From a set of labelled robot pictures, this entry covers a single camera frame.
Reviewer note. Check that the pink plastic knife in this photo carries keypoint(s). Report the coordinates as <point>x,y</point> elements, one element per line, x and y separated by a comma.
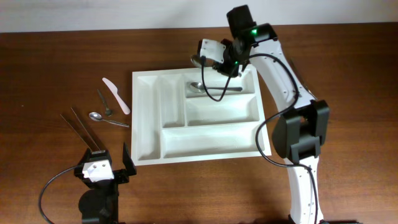
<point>114,90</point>

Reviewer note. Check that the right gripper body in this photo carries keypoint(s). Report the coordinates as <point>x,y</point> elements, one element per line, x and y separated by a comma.
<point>231,64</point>

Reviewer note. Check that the white plastic cutlery tray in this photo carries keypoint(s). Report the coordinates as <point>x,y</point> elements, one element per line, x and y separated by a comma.
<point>171,123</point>

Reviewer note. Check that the silver fork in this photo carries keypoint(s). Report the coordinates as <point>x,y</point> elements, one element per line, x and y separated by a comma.
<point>300,78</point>

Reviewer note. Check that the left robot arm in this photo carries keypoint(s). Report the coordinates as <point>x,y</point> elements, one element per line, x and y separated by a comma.
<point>100,204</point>

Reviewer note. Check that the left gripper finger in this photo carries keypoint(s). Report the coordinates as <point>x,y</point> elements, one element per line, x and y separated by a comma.
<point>127,161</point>
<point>96,159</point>

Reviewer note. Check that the small silver teaspoon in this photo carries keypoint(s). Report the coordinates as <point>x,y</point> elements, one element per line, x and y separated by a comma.
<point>97,117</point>

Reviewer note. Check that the small dark teaspoon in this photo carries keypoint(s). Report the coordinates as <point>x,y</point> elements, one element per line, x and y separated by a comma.
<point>108,111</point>

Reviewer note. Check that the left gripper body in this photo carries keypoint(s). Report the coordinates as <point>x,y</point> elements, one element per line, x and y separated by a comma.
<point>120,176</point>

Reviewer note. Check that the large silver spoon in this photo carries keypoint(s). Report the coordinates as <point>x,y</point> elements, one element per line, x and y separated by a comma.
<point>196,60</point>
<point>199,88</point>

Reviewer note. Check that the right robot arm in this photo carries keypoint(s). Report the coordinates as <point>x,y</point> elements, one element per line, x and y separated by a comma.
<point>302,119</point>

